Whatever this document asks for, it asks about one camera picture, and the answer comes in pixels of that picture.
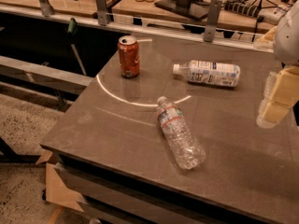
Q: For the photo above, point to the orange soda can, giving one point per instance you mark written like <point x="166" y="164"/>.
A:
<point x="128" y="50"/>

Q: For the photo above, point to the black monitor stand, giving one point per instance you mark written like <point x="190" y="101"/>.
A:
<point x="185" y="8"/>

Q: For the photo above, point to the power strip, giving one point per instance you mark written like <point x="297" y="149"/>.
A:
<point x="268" y="15"/>

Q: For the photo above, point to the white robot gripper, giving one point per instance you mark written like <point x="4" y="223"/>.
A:
<point x="288" y="39"/>

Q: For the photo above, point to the clear crumpled water bottle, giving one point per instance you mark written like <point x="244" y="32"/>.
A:
<point x="185" y="147"/>

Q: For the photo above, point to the metal rail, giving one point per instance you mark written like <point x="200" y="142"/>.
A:
<point x="129" y="28"/>

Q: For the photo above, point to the grey metal bracket left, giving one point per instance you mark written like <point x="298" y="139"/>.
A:
<point x="46" y="8"/>

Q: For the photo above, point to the white labelled plastic bottle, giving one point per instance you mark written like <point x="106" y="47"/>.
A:
<point x="209" y="73"/>

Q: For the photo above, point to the grey metal bracket right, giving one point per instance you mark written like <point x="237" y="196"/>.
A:
<point x="212" y="20"/>

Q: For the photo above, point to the grey metal bracket middle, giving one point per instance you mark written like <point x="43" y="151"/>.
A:
<point x="102" y="13"/>

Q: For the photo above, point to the grey metal bracket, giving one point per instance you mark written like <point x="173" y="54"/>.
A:
<point x="102" y="13"/>
<point x="46" y="8"/>
<point x="212" y="20"/>

